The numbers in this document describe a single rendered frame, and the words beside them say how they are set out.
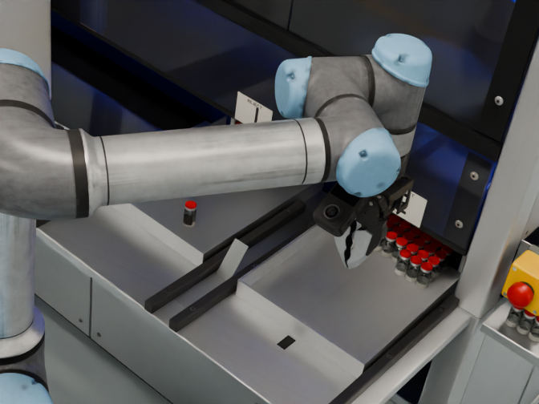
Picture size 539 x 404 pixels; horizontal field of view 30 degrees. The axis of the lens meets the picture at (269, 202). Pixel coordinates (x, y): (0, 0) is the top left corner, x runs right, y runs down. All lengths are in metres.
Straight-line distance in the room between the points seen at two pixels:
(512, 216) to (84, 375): 1.45
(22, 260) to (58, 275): 1.37
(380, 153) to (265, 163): 0.13
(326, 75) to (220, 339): 0.56
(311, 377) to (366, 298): 0.21
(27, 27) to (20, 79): 0.95
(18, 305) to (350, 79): 0.52
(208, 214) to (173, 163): 0.77
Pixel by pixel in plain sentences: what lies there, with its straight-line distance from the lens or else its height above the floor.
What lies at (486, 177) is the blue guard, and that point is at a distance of 1.61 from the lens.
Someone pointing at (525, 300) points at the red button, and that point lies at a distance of 1.64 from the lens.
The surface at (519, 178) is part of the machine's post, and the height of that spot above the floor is 1.18.
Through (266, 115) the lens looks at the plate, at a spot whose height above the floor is 1.04.
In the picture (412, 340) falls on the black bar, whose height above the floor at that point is 0.90.
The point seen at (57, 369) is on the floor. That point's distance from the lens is 2.74.
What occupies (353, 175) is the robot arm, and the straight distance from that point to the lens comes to 1.12.
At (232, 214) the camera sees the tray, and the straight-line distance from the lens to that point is 1.85.
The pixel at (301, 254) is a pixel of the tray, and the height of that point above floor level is 0.88.
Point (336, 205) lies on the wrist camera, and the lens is 1.33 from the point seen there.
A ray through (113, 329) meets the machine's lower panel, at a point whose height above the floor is 0.19.
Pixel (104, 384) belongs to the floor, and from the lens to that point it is 2.71.
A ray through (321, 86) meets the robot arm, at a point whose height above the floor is 1.42.
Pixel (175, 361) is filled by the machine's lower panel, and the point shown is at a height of 0.24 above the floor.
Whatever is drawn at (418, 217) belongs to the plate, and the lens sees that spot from 1.72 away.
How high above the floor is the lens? 2.05
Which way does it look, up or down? 38 degrees down
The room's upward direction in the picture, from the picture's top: 9 degrees clockwise
